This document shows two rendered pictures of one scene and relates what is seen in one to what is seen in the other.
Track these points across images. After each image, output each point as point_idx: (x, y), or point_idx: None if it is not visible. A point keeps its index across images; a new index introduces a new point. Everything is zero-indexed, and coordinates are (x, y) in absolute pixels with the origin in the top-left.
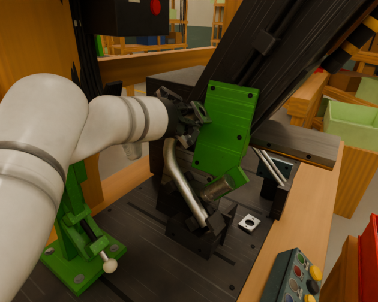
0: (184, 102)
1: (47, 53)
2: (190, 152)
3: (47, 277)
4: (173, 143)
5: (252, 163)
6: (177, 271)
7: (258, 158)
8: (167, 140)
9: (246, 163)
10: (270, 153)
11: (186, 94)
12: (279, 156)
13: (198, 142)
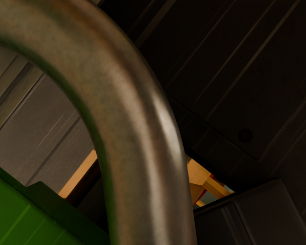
0: (281, 135)
1: None
2: (10, 107)
3: None
4: (60, 83)
5: (25, 120)
6: None
7: (42, 129)
8: (91, 60)
9: (29, 105)
10: (53, 149)
11: None
12: (36, 167)
13: (22, 215)
